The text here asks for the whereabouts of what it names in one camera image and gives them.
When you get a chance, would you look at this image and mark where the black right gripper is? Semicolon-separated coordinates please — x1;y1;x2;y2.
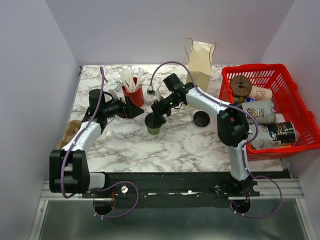
150;94;182;128

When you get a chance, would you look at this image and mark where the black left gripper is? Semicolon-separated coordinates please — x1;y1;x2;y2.
102;94;144;119

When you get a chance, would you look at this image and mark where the black plastic cup lid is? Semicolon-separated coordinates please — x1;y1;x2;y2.
144;113;164;128

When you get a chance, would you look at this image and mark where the green paper coffee cup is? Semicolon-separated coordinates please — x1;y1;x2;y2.
146;125;161;135

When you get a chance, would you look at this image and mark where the white straw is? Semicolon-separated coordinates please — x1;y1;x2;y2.
155;87;163;102

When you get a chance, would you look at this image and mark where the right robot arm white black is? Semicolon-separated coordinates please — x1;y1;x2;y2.
144;73;250;196

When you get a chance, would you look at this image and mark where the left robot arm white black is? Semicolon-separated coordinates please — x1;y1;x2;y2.
49;89;144;199

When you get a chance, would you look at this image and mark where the beige paper takeout bag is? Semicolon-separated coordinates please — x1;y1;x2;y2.
184;37;217;92

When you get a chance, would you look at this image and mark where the red plastic cup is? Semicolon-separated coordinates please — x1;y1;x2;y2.
122;80;145;108

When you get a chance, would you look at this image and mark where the white wrapped straws bundle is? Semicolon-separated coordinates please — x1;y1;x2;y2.
119;66;147;93

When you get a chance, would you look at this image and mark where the brown cardboard cup carrier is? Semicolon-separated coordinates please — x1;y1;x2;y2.
56;120;82;150

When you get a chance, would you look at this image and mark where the beige printed paper cup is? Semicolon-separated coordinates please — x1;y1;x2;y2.
248;86;273;101

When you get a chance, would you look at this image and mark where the grey printed snack bag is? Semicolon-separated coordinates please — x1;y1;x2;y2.
241;100;276;124

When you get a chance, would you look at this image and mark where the crumpled grey foil bag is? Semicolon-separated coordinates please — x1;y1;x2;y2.
250;124;275;150

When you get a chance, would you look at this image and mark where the black printed can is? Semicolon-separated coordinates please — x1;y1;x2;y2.
259;121;300;146

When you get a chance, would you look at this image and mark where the red plastic basket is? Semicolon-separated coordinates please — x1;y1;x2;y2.
219;63;320;161

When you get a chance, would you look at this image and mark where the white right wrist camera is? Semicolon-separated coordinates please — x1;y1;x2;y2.
147;85;155;95

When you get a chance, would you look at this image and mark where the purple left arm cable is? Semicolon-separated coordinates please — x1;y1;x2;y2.
60;66;140;219

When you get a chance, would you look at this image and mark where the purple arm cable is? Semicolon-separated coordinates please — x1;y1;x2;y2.
149;61;284;219
60;66;140;219

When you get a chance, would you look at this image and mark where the black mounting rail base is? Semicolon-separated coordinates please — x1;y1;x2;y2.
83;172;260;209

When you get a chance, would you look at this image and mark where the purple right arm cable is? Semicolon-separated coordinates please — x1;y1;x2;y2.
149;61;284;219

